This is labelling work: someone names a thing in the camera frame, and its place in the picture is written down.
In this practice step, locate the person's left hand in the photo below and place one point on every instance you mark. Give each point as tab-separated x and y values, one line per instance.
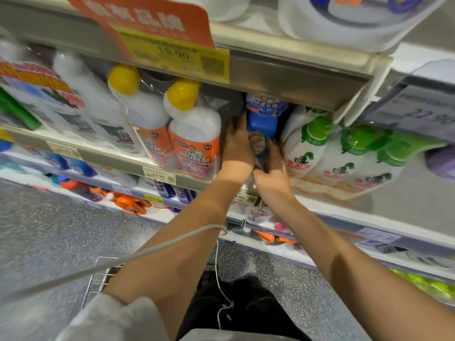
238	156

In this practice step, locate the person's right hand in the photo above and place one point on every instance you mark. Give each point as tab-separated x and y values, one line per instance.
274	181

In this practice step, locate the yellow-capped pink-label cleaner bottle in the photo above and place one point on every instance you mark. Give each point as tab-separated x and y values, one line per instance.
142	117
195	135

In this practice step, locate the blue spray bottle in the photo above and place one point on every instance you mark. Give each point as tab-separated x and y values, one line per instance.
264	113

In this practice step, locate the row of white green-capped bottles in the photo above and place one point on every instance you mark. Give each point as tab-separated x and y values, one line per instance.
320	149

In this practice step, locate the cluster of orange trigger sprayers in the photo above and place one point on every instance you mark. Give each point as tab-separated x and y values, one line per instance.
128	202

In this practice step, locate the clear-wrapped white bottle pack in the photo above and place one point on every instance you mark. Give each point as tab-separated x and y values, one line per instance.
78	96

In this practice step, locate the row of lime green packets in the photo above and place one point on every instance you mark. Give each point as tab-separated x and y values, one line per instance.
426	284

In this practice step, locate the cluster of green cleaner bottles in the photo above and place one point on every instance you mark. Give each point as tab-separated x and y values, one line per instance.
18	110

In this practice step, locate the person's right forearm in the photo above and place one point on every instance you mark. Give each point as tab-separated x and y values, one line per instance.
334	259

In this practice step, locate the person's left forearm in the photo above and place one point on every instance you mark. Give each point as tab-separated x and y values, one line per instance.
178	245

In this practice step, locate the person's black trousers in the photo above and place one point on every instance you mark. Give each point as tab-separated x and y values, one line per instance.
242	302

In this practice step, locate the person's white shirt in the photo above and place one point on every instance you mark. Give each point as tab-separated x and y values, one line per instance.
106	319

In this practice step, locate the yellow price tag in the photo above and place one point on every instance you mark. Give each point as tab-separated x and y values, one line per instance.
178	60

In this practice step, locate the orange promo sign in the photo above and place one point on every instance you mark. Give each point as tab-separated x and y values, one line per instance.
142	17

